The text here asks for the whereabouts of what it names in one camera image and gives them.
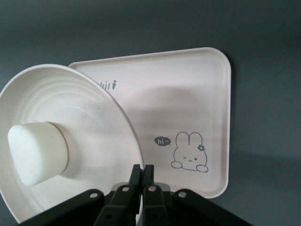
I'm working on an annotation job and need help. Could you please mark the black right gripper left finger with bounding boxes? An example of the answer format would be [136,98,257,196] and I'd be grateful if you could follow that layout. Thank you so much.
[16,164,143,226]

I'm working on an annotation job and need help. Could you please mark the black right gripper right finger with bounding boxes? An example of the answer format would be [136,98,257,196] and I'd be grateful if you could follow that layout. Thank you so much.
[141,164,290,226]

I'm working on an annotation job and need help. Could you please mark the round cream plate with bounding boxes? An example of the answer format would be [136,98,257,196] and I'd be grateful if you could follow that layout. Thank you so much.
[0,63,145,226]

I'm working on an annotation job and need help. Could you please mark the white steamed bun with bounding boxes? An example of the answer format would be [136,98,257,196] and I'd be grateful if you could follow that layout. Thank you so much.
[7,121,70,187]

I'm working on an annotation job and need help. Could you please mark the cream rabbit print tray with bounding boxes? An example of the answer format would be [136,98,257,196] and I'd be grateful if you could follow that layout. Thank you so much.
[68,47,234,200]

